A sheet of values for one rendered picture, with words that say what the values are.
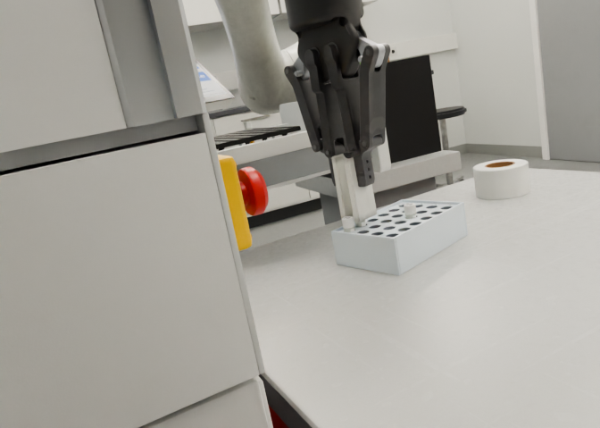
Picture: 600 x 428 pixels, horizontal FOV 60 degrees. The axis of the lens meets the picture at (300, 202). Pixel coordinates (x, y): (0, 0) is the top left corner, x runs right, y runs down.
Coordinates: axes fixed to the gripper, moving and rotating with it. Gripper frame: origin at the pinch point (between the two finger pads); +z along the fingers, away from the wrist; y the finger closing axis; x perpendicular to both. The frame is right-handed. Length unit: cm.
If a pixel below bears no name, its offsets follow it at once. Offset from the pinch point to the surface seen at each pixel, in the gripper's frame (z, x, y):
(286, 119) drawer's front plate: -6.3, 20.8, -34.2
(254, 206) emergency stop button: -2.6, -16.1, 4.6
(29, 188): -8.8, -33.3, 13.2
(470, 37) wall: -29, 428, -235
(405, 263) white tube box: 7.0, -2.0, 7.1
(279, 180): -0.4, 0.6, -13.4
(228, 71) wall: -37, 215, -332
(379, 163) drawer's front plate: 0.8, 14.3, -8.6
